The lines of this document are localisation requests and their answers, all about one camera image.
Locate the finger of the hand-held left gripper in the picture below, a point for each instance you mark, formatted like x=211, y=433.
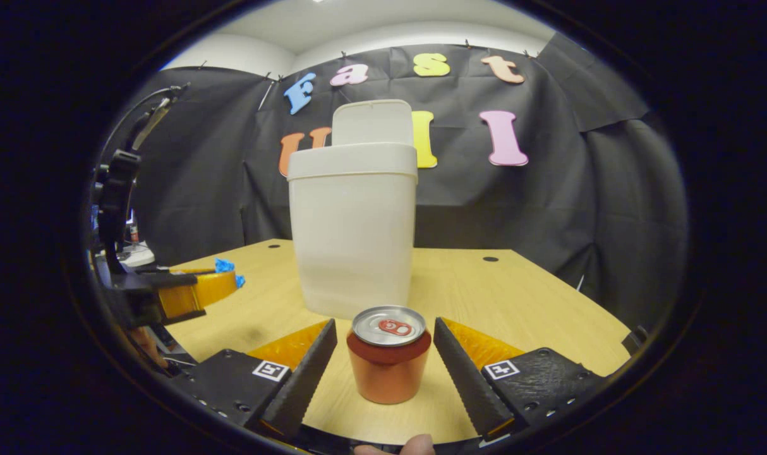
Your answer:
x=137, y=287

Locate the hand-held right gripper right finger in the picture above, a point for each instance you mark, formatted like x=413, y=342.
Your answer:
x=469, y=385

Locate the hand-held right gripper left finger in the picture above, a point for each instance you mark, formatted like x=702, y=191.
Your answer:
x=304, y=379

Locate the red pop can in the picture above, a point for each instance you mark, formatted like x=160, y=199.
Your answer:
x=388, y=373

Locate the blue paper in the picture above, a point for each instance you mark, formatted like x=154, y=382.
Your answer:
x=227, y=266

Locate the white desktop garbage bin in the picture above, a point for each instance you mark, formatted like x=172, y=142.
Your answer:
x=352, y=221

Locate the wooden desktop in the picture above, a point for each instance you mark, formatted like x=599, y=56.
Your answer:
x=516, y=297

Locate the white side table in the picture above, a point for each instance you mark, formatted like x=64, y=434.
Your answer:
x=140, y=256

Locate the red bottle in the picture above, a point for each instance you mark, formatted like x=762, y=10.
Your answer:
x=134, y=234

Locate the black backdrop cloth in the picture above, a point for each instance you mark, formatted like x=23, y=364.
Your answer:
x=516, y=202

